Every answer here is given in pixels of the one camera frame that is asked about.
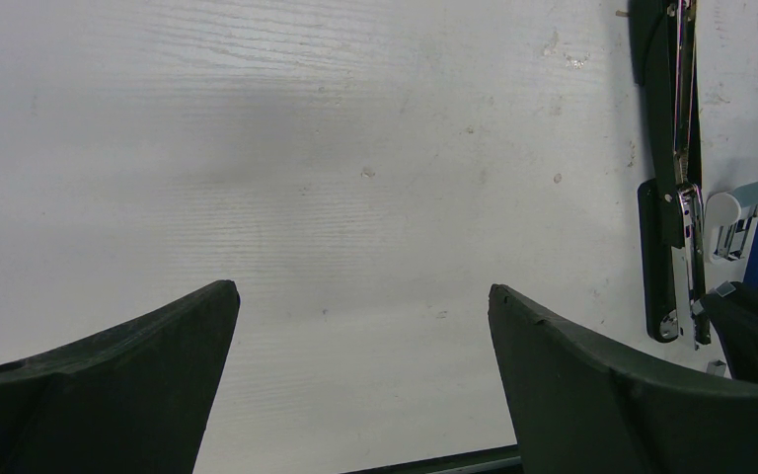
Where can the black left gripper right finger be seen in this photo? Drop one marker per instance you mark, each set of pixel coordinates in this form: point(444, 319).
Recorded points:
point(581, 402)

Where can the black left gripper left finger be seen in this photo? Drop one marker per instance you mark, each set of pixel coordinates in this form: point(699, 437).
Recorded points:
point(134, 398)

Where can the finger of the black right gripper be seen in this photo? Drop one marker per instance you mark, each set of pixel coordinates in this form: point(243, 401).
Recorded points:
point(735, 318)

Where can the black stapler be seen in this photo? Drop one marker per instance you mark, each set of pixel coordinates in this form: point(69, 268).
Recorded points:
point(671, 209)

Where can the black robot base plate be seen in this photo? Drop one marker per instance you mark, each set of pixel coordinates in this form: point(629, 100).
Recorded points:
point(505, 459)

